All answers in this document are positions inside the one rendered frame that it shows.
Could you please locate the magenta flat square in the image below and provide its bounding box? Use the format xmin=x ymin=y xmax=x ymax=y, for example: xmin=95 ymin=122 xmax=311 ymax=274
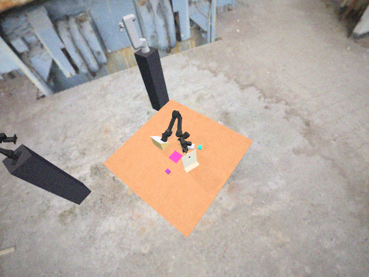
xmin=169 ymin=151 xmax=182 ymax=163

